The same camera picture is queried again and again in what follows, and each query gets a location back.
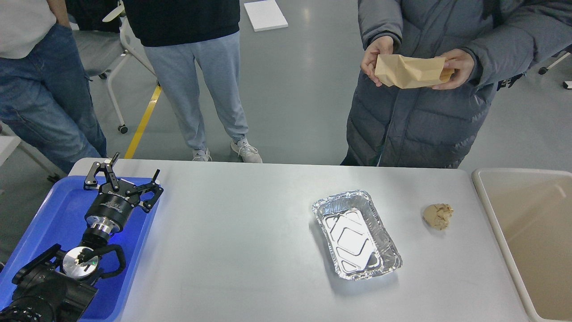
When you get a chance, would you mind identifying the crumpled brown paper ball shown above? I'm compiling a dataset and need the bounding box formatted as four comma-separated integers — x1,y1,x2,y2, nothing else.
423,203,454,230

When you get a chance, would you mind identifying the person right hand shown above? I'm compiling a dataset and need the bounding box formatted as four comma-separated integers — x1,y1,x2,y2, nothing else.
360,35,394,87

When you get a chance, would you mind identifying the brown paper bag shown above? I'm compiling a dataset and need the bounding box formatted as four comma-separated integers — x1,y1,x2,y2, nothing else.
374,54,455,89

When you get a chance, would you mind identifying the chair with dark jacket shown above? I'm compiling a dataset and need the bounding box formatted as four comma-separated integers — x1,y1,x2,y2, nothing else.
538,49,572,90

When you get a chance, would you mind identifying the person in grey puffer coat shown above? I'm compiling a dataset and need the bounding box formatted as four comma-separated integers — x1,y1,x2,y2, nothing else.
342,0,572,169

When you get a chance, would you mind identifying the aluminium foil tray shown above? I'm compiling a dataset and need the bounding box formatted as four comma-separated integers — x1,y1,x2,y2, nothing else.
312,190,403,280

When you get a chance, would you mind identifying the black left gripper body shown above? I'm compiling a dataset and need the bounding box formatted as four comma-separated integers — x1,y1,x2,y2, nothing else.
84,182,140,233

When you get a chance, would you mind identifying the white flat box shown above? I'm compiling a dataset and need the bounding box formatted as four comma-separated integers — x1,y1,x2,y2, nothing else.
244,0,289,31

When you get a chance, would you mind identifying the blue plastic tray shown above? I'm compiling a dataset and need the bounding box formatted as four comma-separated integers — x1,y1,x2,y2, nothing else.
0,176,157,322

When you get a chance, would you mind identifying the beige plastic bin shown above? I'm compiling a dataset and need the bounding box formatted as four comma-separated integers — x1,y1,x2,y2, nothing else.
472,168,572,322

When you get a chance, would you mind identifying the person in blue jeans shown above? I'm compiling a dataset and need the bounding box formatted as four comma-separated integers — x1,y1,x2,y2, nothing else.
0,0,108,173

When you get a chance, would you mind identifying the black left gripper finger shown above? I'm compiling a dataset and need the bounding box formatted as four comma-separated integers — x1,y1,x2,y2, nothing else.
84,152,120,191
127,169,164,213

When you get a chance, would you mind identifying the white side table corner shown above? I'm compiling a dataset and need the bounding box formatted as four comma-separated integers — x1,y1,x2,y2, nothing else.
0,135,21,166

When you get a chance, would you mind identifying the person left hand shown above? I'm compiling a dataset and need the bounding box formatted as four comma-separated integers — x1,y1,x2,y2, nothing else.
431,49,475,90

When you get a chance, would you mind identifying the person in grey sweatpants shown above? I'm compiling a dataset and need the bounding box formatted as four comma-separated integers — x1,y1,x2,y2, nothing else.
123,0,262,163

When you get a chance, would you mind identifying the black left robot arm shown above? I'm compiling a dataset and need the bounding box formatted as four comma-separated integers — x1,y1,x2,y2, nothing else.
1,155,164,322

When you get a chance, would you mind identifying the grey office chair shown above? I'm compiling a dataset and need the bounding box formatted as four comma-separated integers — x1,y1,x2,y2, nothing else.
65,0,155,134

